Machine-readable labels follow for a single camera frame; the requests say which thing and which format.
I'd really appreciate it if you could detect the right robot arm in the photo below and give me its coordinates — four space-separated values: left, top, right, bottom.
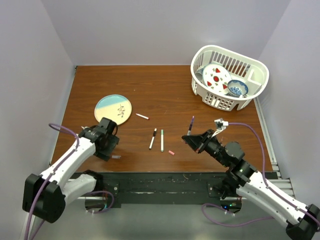
182 129 320 240

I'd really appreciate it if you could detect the small black-tipped white marker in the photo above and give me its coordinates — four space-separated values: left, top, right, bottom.
148 136 155 150

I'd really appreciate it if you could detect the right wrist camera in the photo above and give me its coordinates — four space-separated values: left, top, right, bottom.
212 118 229 137

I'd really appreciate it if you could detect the round pastel plate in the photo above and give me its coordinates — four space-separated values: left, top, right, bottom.
94 94 132 125

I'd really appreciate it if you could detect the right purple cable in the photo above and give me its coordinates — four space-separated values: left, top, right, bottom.
201 121 320 228

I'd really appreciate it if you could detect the red-tipped white marker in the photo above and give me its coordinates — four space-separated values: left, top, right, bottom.
135 113 150 120

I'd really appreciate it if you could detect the strawberry pattern plate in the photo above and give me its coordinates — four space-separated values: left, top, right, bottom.
202 63 232 95

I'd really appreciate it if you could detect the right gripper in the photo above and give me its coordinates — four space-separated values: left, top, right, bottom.
182 128 229 167

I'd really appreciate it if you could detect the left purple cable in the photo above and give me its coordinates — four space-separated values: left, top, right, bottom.
24 123 116 240

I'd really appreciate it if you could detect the blue and white bowl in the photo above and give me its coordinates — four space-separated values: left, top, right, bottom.
227 79 249 98

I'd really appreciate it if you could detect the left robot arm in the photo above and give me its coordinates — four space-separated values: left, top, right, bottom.
22 117 119 223

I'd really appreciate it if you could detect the purple pen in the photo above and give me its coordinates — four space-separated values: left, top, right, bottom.
187 116 195 136

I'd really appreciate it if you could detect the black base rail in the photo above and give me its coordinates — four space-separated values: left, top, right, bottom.
74 171 243 210

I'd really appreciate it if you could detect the purple cable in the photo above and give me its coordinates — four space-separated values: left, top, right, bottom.
201 121 320 228
24 123 116 240

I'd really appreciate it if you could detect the white plastic dish basket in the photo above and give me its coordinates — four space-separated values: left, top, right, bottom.
190 45 270 112

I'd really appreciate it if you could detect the white marker with green end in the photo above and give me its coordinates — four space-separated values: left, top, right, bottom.
160 129 164 153

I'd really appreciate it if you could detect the grey pen cap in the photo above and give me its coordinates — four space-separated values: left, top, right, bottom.
111 155 121 159

